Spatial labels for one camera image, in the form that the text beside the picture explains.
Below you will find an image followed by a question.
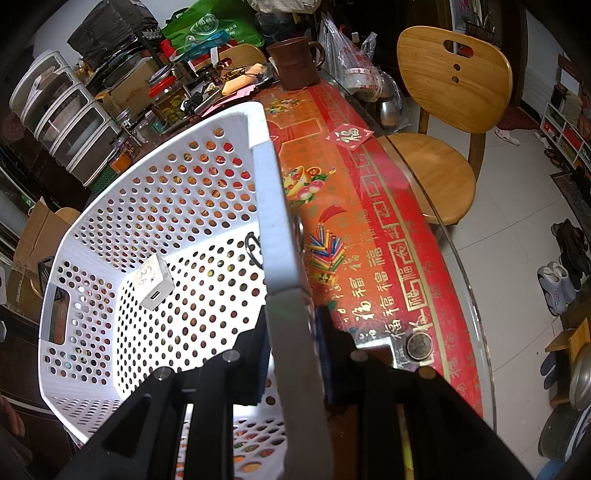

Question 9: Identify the white stacked drawer organizer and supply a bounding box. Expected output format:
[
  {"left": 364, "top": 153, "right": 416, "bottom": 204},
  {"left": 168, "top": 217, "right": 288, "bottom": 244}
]
[{"left": 9, "top": 50, "right": 121, "bottom": 187}]

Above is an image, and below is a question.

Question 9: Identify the wooden chair near table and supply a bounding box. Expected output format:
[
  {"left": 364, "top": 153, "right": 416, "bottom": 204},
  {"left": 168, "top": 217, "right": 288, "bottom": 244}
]
[{"left": 380, "top": 26, "right": 513, "bottom": 226}]

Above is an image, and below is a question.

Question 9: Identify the green shopping bag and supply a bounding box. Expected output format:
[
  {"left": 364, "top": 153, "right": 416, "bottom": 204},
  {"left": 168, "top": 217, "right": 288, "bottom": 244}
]
[{"left": 162, "top": 0, "right": 264, "bottom": 50}]

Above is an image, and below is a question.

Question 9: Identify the cardboard box on stool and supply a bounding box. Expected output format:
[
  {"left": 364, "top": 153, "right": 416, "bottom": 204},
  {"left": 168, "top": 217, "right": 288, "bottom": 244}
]
[{"left": 7, "top": 201, "right": 80, "bottom": 324}]

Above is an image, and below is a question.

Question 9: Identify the grey sneakers pair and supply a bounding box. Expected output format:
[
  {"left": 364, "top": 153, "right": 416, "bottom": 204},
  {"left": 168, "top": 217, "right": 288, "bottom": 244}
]
[{"left": 537, "top": 261, "right": 577, "bottom": 317}]

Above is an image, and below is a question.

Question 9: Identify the small white charger cube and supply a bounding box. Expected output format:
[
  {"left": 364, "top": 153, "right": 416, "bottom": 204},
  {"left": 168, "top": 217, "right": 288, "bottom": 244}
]
[{"left": 131, "top": 253, "right": 174, "bottom": 311}]

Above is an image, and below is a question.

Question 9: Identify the white perforated plastic basket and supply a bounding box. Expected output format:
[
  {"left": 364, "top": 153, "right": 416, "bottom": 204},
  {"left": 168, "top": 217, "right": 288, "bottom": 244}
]
[{"left": 37, "top": 101, "right": 334, "bottom": 480}]

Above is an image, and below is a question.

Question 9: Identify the clear plastic bag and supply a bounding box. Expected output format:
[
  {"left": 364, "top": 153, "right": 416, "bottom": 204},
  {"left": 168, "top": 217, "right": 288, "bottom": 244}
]
[{"left": 318, "top": 15, "right": 404, "bottom": 109}]

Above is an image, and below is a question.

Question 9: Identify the glass jar with pickles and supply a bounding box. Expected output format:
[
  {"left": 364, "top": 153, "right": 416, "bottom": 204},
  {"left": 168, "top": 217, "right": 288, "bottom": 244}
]
[{"left": 148, "top": 75, "right": 188, "bottom": 126}]

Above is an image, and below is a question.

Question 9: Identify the brown ceramic mug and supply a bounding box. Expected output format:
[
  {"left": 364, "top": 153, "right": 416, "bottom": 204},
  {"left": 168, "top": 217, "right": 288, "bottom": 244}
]
[{"left": 267, "top": 36, "right": 325, "bottom": 91}]

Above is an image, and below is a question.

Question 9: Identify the cardboard box on table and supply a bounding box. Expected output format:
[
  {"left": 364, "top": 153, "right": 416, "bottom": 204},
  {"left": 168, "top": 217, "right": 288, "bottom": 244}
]
[{"left": 94, "top": 58, "right": 158, "bottom": 119}]

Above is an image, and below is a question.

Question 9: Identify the white shoe shelf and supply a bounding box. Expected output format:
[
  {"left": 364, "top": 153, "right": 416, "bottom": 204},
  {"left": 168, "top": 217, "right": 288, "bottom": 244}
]
[{"left": 540, "top": 103, "right": 591, "bottom": 175}]

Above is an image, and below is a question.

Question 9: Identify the black plastic bag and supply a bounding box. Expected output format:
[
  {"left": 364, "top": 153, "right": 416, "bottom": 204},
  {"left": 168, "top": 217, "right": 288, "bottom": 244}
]
[{"left": 67, "top": 0, "right": 160, "bottom": 69}]

